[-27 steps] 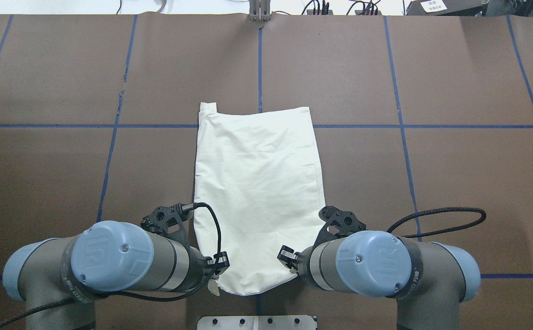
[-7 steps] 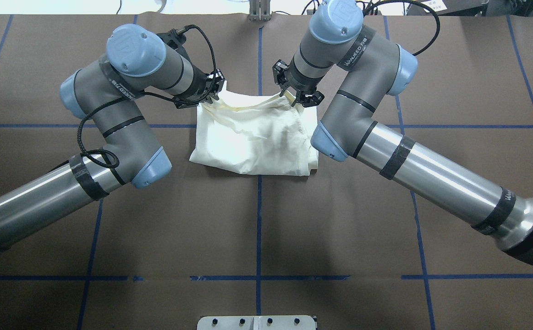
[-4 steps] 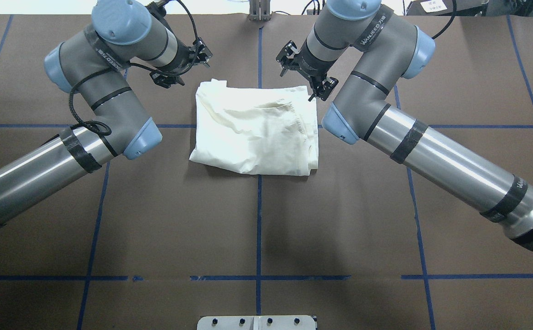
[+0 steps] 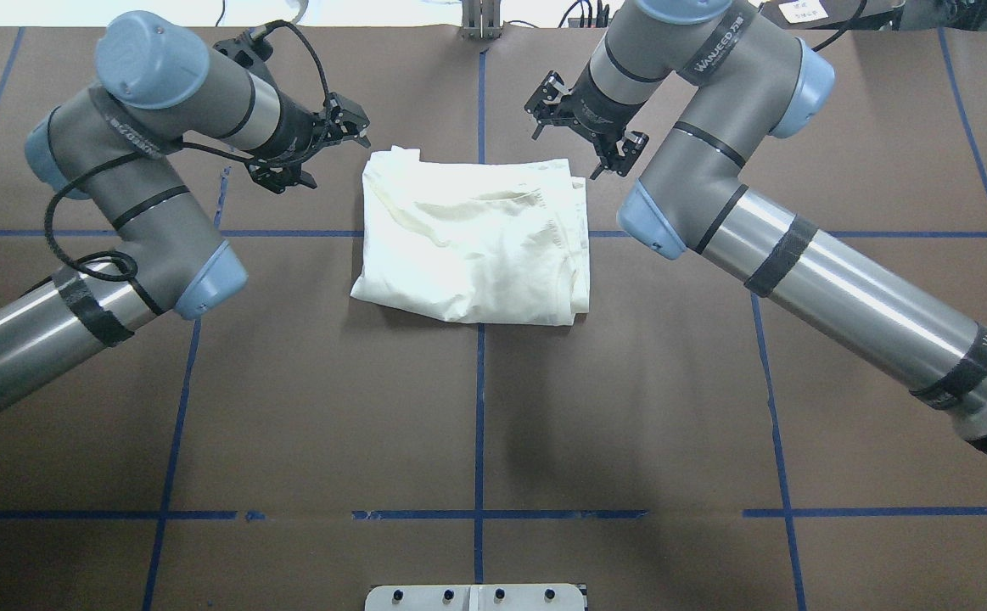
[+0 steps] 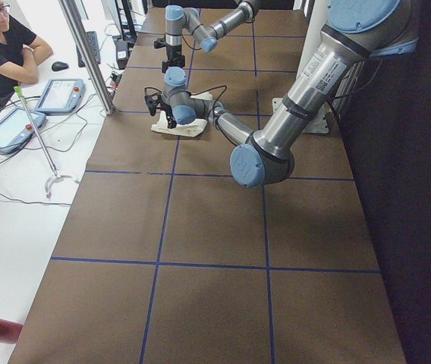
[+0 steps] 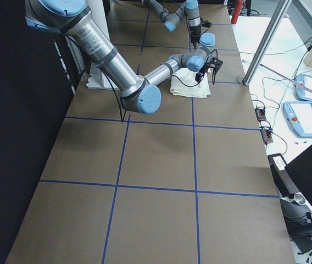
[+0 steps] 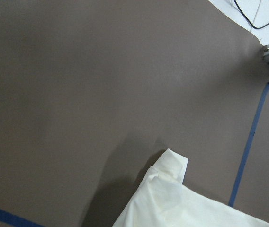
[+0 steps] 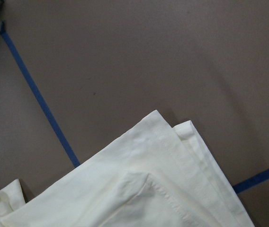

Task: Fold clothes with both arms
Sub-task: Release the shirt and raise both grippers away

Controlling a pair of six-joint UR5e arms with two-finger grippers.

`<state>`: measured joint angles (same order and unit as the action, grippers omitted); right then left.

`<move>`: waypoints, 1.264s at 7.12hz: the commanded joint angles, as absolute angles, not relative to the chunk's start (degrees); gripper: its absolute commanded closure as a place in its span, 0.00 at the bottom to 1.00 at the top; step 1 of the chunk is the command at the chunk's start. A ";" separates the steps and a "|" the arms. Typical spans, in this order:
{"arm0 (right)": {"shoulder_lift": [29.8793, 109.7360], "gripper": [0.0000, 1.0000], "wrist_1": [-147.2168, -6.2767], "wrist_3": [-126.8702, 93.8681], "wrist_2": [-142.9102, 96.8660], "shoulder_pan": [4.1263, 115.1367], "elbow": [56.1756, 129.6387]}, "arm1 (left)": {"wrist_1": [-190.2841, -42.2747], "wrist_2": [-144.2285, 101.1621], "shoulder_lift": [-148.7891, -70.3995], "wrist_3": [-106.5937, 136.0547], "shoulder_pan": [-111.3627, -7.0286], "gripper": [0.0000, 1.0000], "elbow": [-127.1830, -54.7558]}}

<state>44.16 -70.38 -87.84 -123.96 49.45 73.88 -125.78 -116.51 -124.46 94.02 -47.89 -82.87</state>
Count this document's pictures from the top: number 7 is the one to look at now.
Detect cream long-sleeve cat shirt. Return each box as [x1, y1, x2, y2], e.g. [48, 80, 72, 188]
[113, 149, 269, 227]

